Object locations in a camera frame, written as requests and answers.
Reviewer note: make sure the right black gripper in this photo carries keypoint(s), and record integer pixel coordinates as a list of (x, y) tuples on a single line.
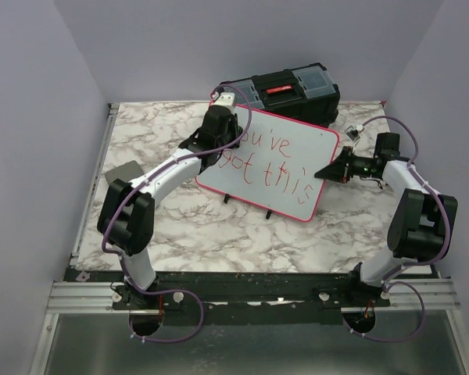
[(335, 170)]

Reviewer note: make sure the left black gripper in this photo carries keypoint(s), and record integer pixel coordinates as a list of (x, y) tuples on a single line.
[(234, 128)]

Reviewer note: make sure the pink framed whiteboard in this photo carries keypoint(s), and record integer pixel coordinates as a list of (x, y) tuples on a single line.
[(273, 168)]

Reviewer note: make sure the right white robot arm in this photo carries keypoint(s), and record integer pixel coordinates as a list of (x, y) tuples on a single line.
[(422, 225)]

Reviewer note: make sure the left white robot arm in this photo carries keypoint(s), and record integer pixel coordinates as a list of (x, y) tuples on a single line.
[(127, 218)]

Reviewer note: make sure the black plastic toolbox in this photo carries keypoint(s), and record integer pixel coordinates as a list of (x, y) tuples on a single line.
[(306, 93)]

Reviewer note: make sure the grey sponge block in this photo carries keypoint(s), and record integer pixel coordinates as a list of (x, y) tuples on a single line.
[(125, 172)]

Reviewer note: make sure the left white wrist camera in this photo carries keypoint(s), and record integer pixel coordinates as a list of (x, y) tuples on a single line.
[(226, 100)]

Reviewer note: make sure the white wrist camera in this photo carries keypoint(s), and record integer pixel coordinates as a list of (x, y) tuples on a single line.
[(226, 100), (353, 133)]

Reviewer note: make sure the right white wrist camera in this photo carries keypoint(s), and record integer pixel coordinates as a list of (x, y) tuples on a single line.
[(353, 133)]

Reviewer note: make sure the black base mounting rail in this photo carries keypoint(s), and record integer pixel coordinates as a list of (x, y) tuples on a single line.
[(222, 299)]

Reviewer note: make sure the aluminium extrusion frame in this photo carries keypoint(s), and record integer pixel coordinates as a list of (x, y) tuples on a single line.
[(75, 293)]

